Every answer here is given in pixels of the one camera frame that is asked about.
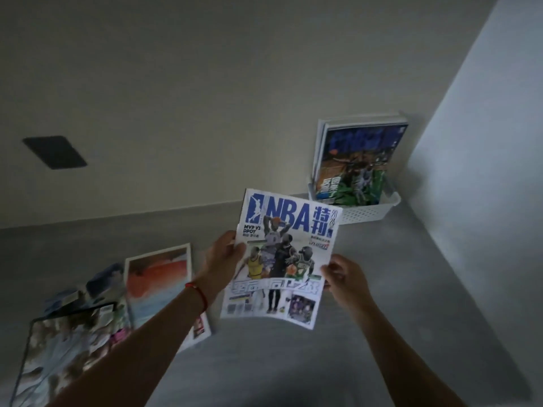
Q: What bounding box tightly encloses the person's left hand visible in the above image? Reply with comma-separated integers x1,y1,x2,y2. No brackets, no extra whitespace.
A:
194,231,247,308

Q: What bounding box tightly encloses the pile of assorted magazines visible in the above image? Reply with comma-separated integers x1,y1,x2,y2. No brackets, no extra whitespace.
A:
10,243,212,407

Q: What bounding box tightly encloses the white basketball magazine blue title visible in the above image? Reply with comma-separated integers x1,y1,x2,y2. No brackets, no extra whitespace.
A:
219,188,343,331

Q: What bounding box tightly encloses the person's right forearm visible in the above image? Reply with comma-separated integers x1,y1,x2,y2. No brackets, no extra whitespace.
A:
352,302,467,407

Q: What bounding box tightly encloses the red string bracelet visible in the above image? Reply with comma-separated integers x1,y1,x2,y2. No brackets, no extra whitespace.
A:
185,282,209,314

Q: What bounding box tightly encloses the grey wall socket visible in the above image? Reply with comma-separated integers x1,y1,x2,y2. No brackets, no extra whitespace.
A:
21,135,88,170

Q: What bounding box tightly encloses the white perforated plastic basket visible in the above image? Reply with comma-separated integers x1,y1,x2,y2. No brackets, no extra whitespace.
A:
307,177,402,226

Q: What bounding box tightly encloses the white magazine orange picture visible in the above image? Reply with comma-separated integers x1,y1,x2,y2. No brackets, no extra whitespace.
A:
123,243,212,354

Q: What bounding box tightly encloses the person's right hand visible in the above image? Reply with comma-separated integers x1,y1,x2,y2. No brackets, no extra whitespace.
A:
320,254,379,317

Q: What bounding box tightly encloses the black-framed magazine pale picture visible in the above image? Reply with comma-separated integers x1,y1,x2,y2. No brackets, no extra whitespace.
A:
10,300,132,407

